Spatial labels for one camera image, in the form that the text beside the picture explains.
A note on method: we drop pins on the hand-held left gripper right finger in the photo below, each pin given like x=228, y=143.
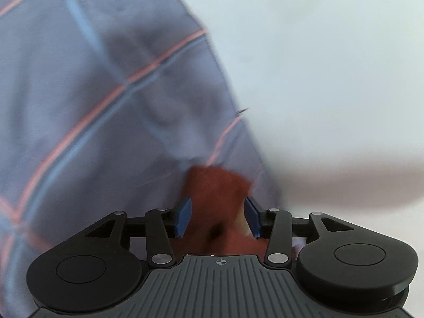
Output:
x=252, y=217

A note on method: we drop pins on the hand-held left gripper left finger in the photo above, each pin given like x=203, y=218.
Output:
x=184, y=217

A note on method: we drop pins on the red-brown cloth corner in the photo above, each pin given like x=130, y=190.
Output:
x=225, y=198

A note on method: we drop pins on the blue plaid bed sheet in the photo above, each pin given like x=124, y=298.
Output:
x=82, y=106

